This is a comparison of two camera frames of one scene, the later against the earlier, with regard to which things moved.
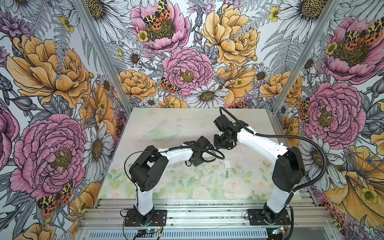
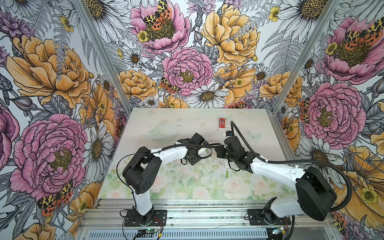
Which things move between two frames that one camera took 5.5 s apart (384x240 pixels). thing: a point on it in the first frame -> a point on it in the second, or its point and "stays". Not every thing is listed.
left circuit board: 147,231 stays
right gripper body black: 223,141 -> 223,153
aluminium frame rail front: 307,214 stays
